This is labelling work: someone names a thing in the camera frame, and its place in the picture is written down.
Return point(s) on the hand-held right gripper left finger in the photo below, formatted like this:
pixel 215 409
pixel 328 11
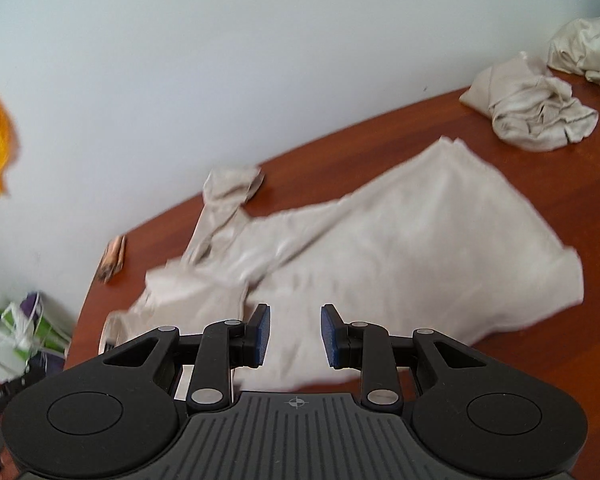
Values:
pixel 263 335

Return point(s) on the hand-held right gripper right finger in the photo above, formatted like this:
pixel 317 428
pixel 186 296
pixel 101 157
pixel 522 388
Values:
pixel 330 335

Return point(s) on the beige satin garment black label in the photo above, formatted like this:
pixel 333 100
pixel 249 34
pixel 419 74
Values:
pixel 405 250

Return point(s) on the person's left hand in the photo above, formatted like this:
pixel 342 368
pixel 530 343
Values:
pixel 11 465

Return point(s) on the small brown wrapper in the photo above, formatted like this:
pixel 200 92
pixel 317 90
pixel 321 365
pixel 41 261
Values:
pixel 113 259

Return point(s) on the crumpled beige garment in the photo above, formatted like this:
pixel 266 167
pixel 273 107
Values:
pixel 530 110
pixel 585 45

